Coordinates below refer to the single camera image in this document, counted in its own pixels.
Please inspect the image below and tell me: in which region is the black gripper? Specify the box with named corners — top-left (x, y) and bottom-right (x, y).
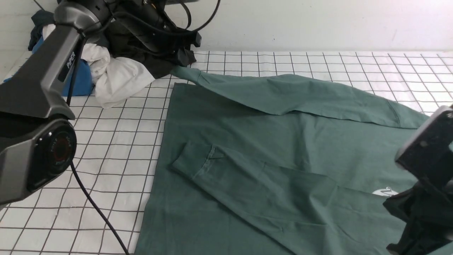
top-left (112, 0), bottom-right (202, 67)

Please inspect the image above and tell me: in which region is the green long sleeve shirt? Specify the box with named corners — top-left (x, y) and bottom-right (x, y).
top-left (134, 67), bottom-right (428, 255)

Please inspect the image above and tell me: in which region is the black second robot arm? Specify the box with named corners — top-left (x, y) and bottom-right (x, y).
top-left (383, 181), bottom-right (453, 255)

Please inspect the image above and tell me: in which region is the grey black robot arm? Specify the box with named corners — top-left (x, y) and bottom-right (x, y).
top-left (0, 0), bottom-right (202, 207)

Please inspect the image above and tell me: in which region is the dark olive shirt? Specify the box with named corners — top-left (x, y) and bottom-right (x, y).
top-left (104, 21), bottom-right (197, 79)

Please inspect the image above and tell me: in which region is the white shirt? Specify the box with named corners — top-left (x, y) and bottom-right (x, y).
top-left (42, 24), bottom-right (156, 109)

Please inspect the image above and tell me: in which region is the blue shirt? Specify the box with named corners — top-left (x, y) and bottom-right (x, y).
top-left (4, 37), bottom-right (94, 97)

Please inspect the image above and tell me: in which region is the dark teal shirt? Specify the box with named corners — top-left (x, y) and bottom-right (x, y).
top-left (28, 10), bottom-right (55, 51)

